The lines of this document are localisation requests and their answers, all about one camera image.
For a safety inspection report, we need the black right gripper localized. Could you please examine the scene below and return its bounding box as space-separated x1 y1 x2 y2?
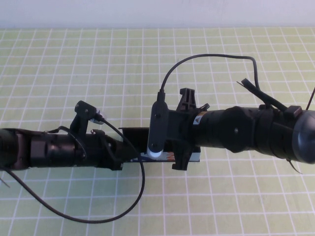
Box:
168 88 210 171

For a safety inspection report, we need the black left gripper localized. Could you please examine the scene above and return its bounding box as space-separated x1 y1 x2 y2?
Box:
30 127 138 172

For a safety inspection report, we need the black printed glasses case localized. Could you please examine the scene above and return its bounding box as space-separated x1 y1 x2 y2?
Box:
118 126 201 163

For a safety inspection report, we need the long black zip tie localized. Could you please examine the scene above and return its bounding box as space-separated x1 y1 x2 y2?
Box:
307 85 315 109

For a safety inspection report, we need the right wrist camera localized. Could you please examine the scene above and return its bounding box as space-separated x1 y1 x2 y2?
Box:
147 100 170 159

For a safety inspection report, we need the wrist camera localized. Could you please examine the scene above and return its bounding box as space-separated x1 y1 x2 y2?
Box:
147 100 170 159
74 100 109 125

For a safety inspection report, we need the black left camera cable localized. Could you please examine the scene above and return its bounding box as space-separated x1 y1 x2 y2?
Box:
0 118 147 224

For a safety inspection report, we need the black camera cable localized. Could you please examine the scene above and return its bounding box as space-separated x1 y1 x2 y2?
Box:
157 53 262 102
0 118 147 224

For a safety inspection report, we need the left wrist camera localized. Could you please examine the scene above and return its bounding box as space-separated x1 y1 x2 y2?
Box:
74 100 109 125

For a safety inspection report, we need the black right camera cable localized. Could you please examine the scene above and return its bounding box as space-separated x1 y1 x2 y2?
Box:
157 53 262 102

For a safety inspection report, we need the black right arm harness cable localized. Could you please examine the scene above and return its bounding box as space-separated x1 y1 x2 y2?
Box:
237 78 290 113

